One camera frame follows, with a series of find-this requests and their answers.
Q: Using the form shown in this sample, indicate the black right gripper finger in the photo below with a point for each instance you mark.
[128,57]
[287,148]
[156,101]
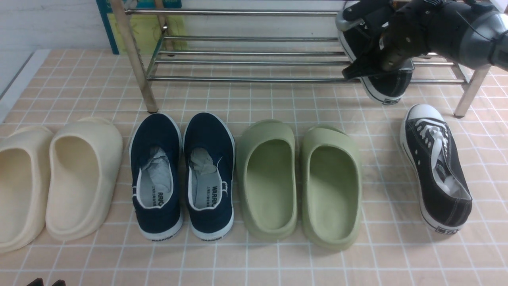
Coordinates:
[369,10]
[365,66]

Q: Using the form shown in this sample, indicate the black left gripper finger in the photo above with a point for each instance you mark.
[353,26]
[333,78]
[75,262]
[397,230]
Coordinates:
[59,282]
[36,282]

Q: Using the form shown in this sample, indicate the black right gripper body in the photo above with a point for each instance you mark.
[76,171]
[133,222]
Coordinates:
[421,27]

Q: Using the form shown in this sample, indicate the black canvas sneaker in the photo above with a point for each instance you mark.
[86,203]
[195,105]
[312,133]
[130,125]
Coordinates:
[445,201]
[357,38]

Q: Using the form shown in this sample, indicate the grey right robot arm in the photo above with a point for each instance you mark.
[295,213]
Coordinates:
[470,33]

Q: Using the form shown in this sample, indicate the metal shoe rack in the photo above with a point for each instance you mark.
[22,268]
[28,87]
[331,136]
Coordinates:
[165,53]

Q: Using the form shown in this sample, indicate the green foam slide right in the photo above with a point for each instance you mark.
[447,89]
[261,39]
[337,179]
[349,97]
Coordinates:
[331,170]

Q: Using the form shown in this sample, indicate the green foam slide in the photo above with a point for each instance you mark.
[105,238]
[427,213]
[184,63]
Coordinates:
[265,168]
[331,170]

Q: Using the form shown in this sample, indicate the cream foam slide right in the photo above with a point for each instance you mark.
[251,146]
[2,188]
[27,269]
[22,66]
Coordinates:
[85,158]

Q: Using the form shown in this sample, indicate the cream foam slide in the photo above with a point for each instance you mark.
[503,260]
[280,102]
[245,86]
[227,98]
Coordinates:
[24,186]
[85,158]

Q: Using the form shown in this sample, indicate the cream foam slide left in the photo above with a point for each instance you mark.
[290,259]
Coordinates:
[24,186]

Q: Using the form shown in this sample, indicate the green foam slide left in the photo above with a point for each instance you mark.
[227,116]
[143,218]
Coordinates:
[265,168]

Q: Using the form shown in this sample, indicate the navy slip-on shoe left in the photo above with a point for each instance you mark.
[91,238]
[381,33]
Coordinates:
[154,154]

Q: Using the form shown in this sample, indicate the navy slip-on shoe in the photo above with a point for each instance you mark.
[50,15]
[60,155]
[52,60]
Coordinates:
[209,151]
[154,154]

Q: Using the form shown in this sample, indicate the navy slip-on shoe right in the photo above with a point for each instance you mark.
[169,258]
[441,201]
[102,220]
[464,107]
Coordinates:
[209,151]

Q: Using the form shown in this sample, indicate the teal yellow box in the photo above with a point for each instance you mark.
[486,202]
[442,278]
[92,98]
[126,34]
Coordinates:
[146,29]

